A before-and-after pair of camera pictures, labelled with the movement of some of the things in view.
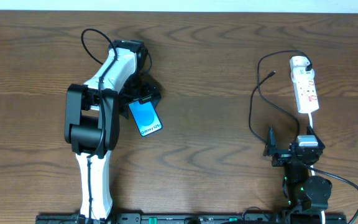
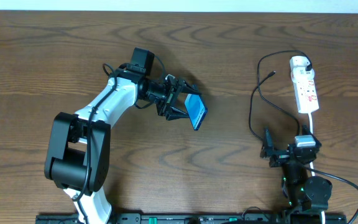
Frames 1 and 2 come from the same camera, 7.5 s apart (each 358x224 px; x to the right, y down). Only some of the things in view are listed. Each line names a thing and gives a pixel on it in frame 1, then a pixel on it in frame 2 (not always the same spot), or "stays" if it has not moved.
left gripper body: x=146 y=96 → x=169 y=97
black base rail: x=252 y=218 stays
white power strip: x=305 y=92 stays
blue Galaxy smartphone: x=145 y=117 → x=196 y=109
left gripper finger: x=124 y=111 → x=186 y=88
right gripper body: x=285 y=154 stays
